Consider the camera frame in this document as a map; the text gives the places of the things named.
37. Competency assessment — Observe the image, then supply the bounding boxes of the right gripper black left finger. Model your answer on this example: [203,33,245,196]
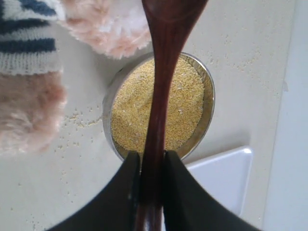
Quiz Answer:
[50,152,140,231]

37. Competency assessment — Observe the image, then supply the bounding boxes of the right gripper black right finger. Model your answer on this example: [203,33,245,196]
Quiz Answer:
[162,151,257,231]

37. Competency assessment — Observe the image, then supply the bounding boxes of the tan teddy bear striped sweater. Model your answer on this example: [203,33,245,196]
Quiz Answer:
[0,0,151,155]

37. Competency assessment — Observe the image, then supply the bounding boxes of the dark red wooden spoon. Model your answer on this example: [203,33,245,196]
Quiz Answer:
[136,0,207,231]

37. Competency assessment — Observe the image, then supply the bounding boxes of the white rectangular plastic tray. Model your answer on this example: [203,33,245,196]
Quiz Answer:
[186,146,254,216]

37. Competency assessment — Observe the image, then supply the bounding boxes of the steel bowl of yellow millet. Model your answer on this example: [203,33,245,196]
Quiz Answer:
[102,51,216,162]

